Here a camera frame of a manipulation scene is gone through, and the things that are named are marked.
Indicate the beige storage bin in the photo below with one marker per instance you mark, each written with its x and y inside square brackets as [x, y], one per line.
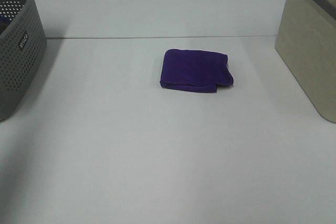
[306, 43]

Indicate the grey perforated laundry basket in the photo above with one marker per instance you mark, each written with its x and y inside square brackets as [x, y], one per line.
[23, 44]

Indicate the purple towel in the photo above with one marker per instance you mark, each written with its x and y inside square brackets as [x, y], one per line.
[195, 71]

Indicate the blue towel in basket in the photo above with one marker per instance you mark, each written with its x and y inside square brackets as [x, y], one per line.
[4, 23]

